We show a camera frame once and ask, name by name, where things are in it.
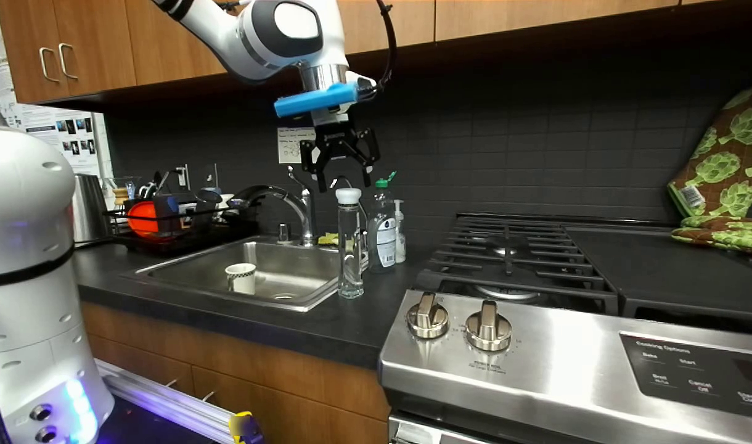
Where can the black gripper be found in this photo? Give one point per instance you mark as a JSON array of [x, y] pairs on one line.
[[337, 142]]

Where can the clear water bottle white cap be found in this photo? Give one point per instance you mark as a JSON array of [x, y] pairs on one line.
[[350, 253]]

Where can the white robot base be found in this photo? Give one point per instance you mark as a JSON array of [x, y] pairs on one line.
[[49, 387]]

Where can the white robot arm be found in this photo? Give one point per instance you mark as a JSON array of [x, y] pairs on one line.
[[303, 35]]

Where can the dish soap bottle green cap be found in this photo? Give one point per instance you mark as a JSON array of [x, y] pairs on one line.
[[382, 225]]

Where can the white pump soap bottle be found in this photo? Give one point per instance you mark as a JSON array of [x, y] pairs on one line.
[[400, 240]]

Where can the chrome kitchen faucet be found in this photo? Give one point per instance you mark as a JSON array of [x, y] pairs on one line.
[[302, 204]]

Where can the yellow sponge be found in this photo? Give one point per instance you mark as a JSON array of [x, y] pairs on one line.
[[327, 240]]

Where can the stainless steel sink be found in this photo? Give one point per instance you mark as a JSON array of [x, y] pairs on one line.
[[288, 277]]

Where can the white cup in sink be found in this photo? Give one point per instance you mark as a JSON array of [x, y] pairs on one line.
[[241, 277]]

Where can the black dish drying rack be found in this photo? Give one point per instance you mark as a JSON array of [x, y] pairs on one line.
[[184, 225]]

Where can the left stove knob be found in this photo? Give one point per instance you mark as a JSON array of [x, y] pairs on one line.
[[427, 318]]

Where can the stove knob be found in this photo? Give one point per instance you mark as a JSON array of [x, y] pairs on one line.
[[489, 328], [427, 318]]

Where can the orange plate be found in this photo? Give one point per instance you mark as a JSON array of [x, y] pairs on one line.
[[144, 218]]

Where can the right stove knob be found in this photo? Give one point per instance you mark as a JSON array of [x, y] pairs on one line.
[[489, 328]]

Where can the wooden lower cabinet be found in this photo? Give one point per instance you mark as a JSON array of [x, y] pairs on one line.
[[294, 397]]

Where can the stainless steel gas stove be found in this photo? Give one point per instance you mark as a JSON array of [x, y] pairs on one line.
[[620, 336]]

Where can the wooden upper cabinets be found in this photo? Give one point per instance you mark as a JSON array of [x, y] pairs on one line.
[[60, 49]]

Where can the green patterned oven mitt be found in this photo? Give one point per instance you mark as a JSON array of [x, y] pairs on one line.
[[712, 187]]

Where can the white wall outlet plate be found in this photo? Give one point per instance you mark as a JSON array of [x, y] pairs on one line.
[[288, 142]]

